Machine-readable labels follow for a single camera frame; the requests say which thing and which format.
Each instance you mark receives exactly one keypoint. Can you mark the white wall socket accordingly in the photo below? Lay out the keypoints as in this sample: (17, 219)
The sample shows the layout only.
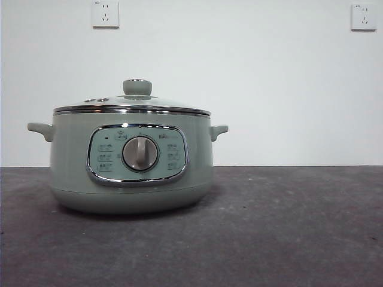
(105, 14)
(364, 17)

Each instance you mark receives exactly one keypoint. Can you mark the green electric cooking pot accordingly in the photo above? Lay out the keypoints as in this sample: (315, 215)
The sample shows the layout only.
(71, 155)

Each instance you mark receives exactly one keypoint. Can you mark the glass lid with green knob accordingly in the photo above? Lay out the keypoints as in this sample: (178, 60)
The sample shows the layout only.
(137, 87)

